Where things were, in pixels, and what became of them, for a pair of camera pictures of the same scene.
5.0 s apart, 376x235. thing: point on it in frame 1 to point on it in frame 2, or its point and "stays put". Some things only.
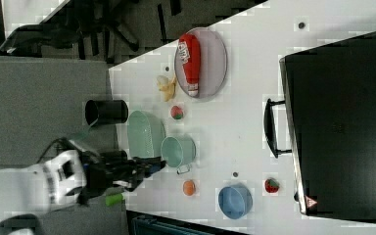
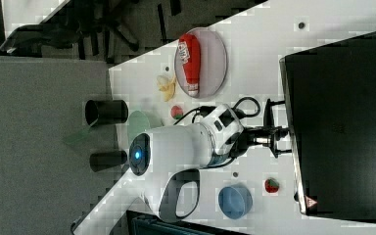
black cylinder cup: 104,112 stays put
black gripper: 103,168 to 265,136
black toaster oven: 338,120 stays put
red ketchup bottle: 189,53 stays put
